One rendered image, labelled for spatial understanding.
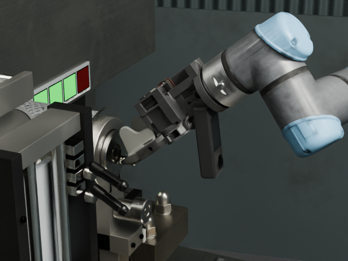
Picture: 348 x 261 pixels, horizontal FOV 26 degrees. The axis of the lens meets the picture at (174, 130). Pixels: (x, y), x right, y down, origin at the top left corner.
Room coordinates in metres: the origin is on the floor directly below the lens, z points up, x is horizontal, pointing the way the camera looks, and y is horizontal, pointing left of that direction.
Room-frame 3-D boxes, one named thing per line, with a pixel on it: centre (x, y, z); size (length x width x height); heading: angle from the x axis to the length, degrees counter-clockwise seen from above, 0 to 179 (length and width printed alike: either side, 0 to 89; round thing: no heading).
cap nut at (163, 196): (1.32, 0.02, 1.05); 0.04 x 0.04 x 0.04
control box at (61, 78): (1.60, 0.25, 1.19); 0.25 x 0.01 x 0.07; 157
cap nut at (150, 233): (1.23, 0.05, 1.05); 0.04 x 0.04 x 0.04
